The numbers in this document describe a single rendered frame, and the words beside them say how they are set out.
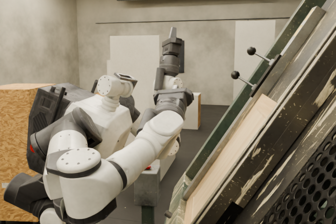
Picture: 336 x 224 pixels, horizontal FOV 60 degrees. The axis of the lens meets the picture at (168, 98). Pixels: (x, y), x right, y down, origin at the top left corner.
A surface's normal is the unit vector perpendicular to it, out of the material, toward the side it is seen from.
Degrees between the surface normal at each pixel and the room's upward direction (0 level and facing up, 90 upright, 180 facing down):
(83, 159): 11
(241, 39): 90
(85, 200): 99
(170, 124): 32
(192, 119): 90
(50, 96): 90
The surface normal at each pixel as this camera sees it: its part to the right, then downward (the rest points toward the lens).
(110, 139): 0.58, 0.31
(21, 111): -0.07, 0.15
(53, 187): 0.29, 0.28
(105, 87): -0.57, -0.08
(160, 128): 0.37, -0.78
